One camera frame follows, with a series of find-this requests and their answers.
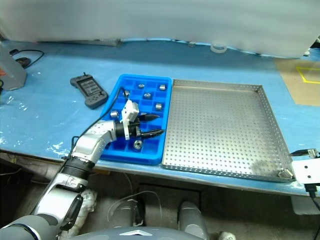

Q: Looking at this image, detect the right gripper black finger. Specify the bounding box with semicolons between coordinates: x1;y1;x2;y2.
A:
289;148;311;158

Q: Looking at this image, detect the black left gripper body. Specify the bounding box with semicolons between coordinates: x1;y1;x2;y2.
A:
129;114;147;138

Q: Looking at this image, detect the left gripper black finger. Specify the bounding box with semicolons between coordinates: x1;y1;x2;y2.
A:
139;113;160;123
141;129;165;140

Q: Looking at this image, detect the blue compartment tray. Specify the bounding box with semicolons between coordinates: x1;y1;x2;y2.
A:
96;73;173;166

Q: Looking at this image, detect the grey device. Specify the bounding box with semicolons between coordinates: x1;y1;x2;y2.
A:
0;41;28;91

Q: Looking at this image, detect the black handheld controller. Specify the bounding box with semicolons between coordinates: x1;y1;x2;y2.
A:
69;72;109;110

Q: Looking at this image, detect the brown cardboard sheet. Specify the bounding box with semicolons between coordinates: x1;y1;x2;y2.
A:
274;57;320;107

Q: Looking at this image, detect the perforated metal tray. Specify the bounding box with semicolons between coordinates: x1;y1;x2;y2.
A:
161;78;297;183

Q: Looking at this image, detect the white foam padding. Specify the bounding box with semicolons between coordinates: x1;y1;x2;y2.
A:
59;188;99;237

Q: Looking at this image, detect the grey rounded shape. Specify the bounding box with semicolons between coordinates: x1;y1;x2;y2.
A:
177;201;210;240

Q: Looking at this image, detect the white backdrop sheet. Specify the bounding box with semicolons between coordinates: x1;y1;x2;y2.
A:
0;0;320;60

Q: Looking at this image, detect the grey robot torso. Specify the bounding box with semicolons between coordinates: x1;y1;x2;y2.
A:
58;226;186;240

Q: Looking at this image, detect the black plug adapter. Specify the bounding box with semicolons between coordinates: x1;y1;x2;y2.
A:
15;57;31;68

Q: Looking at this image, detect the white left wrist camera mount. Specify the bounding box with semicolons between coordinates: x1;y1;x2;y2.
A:
120;99;140;140

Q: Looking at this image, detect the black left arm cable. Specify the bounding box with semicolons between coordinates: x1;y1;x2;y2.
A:
69;86;131;161

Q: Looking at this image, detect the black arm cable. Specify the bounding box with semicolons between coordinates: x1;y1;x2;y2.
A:
304;183;320;216
69;86;131;161

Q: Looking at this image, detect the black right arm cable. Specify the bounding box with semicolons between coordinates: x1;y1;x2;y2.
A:
304;183;320;216

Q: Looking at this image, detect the white tape ring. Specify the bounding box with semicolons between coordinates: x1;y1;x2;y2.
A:
210;43;228;54

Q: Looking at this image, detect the thin black table cable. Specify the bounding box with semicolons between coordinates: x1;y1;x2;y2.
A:
9;49;45;70

